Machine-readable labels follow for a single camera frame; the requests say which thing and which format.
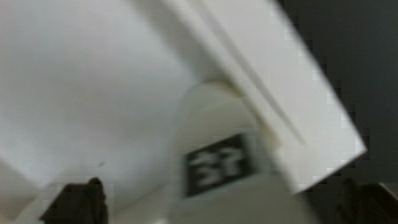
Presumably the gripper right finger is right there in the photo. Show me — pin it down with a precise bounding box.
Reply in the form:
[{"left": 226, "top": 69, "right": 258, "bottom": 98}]
[{"left": 336, "top": 179, "right": 398, "bottom": 224}]

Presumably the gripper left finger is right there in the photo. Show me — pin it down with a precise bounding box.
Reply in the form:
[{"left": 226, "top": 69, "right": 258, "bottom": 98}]
[{"left": 11, "top": 176, "right": 110, "bottom": 224}]

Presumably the white leg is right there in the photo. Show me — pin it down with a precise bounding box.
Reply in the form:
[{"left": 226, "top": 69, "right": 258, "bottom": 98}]
[{"left": 165, "top": 82, "right": 322, "bottom": 224}]

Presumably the white square table top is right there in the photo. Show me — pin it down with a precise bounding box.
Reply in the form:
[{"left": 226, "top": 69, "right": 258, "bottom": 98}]
[{"left": 0, "top": 0, "right": 366, "bottom": 224}]

